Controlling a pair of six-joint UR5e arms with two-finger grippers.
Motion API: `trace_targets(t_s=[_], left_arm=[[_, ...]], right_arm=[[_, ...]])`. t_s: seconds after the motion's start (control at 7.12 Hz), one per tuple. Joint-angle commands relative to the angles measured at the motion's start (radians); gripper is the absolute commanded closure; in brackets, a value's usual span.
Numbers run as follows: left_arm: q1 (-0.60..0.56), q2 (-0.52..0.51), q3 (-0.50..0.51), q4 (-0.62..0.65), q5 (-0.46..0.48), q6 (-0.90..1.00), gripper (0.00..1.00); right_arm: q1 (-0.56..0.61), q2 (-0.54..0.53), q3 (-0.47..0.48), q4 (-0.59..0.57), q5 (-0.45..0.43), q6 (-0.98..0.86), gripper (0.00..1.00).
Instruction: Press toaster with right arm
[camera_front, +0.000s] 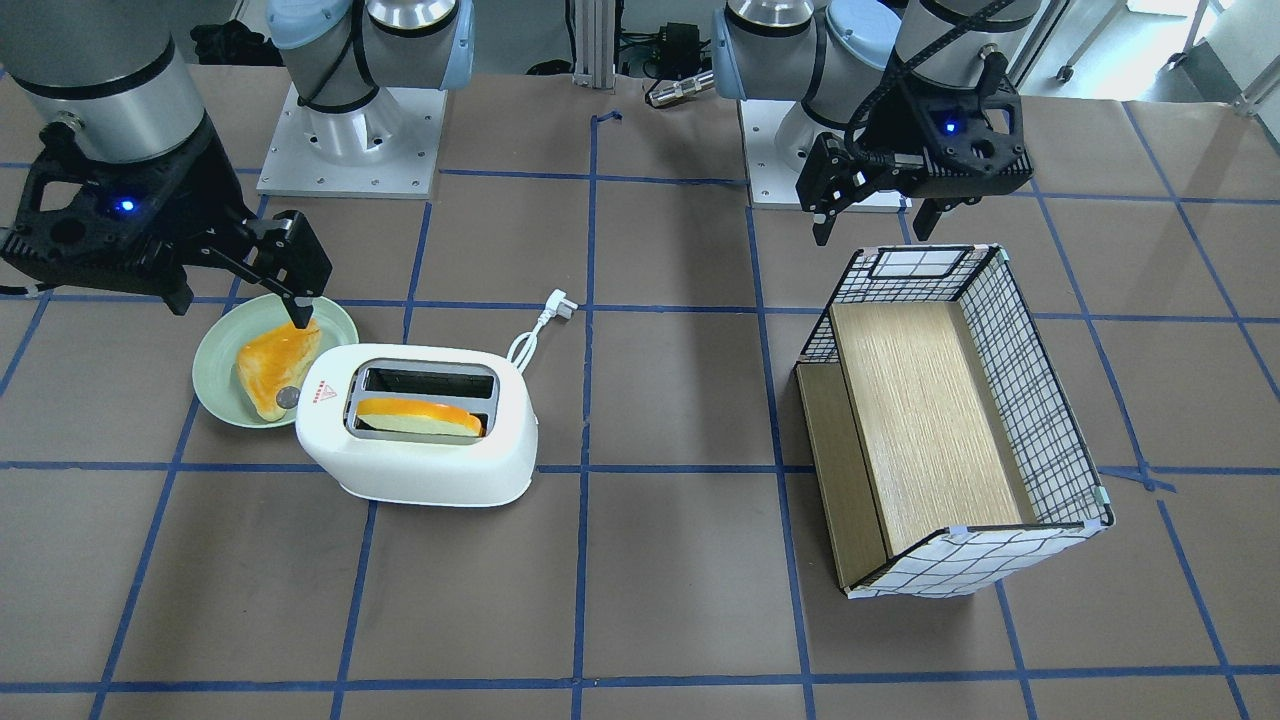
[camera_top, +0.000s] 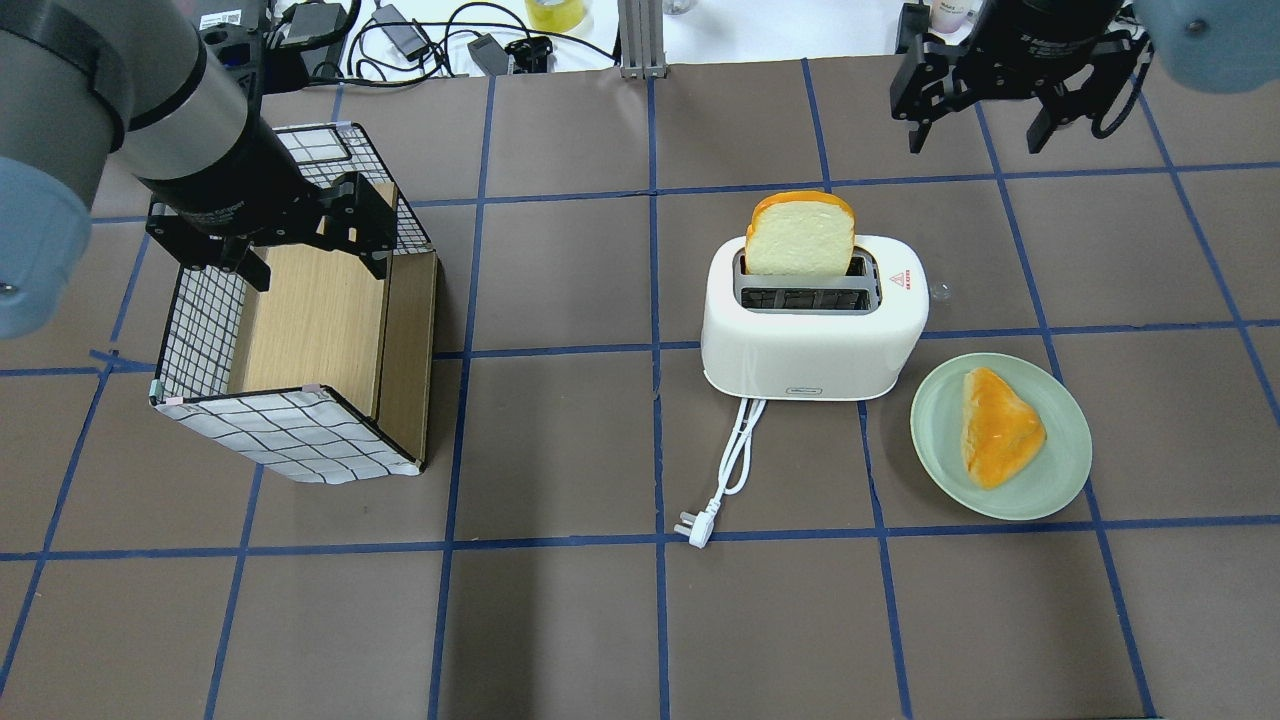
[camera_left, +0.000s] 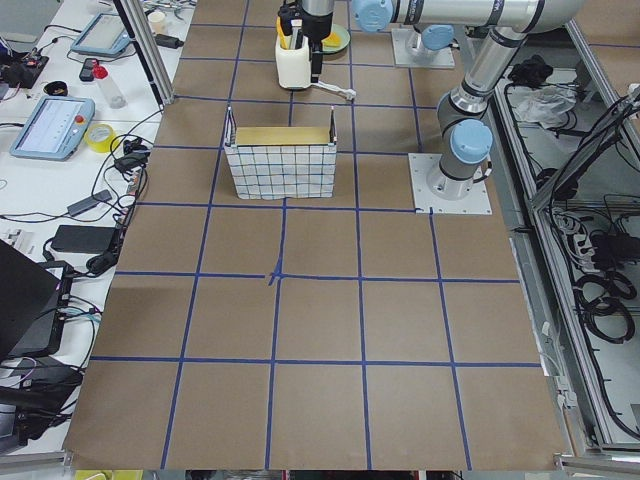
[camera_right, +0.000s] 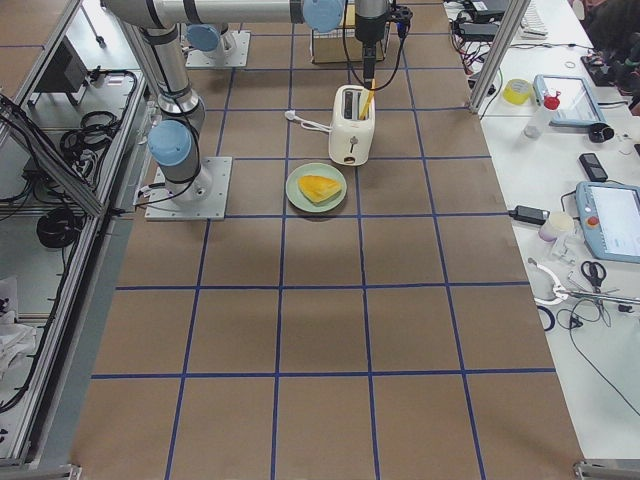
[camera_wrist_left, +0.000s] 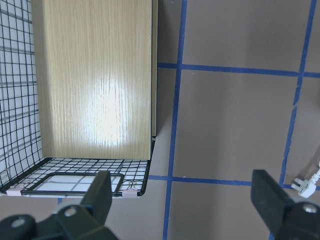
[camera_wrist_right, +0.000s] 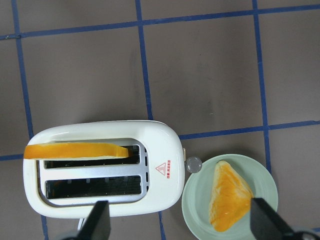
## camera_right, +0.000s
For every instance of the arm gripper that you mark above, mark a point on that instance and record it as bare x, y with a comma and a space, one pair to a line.
368, 27

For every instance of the toast slice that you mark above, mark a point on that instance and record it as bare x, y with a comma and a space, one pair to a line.
366, 101
318, 189

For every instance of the white two-slot toaster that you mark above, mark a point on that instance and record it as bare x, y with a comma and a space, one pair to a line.
350, 139

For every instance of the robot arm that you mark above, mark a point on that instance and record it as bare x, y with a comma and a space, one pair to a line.
213, 40
174, 143

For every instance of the toast slice on plate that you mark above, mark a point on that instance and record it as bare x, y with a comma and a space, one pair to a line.
318, 189

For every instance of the yellow tape roll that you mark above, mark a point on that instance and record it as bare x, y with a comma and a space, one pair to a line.
517, 91

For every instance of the green plate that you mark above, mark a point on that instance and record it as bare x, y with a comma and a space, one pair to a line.
300, 201

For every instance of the clear bottle red cap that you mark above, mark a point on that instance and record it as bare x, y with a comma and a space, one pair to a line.
542, 118

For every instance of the upper teach pendant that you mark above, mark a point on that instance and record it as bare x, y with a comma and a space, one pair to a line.
578, 106

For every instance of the teach pendant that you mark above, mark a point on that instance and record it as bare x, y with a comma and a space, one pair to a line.
609, 218
578, 106

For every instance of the black power adapter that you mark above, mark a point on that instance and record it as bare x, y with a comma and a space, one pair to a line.
529, 215

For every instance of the black remote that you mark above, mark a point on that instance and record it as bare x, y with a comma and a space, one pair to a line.
593, 167

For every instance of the lower teach pendant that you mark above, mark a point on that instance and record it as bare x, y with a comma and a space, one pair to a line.
609, 218

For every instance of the black scissors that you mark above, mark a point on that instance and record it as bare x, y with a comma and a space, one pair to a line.
595, 273

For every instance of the wire mesh storage basket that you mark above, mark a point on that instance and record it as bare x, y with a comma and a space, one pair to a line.
328, 48

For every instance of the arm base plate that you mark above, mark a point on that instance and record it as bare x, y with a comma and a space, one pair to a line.
206, 198
196, 60

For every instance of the aluminium frame post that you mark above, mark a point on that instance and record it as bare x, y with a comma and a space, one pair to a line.
506, 31

